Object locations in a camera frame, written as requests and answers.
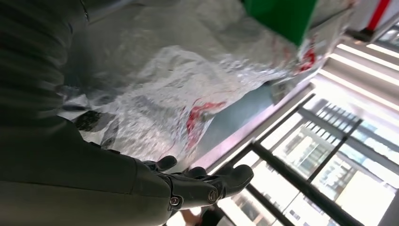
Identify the green plastic crate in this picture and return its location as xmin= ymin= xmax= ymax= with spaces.
xmin=243 ymin=0 xmax=319 ymax=48

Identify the black window frame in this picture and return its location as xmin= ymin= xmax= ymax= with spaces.
xmin=218 ymin=93 xmax=399 ymax=226

